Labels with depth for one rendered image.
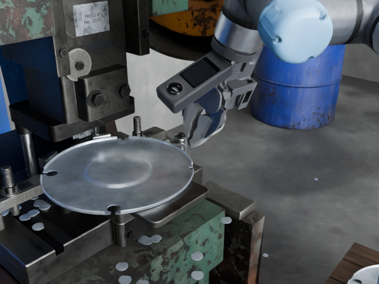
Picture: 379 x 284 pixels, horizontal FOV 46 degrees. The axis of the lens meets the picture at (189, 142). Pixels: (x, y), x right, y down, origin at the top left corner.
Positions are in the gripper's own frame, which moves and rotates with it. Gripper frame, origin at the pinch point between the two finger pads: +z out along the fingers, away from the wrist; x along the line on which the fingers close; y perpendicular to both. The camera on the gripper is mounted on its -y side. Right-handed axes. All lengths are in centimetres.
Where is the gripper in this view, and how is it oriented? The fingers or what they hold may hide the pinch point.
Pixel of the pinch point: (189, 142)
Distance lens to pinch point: 78.9
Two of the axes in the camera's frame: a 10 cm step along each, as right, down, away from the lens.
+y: 7.3, -2.7, 6.3
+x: -6.3, -6.3, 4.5
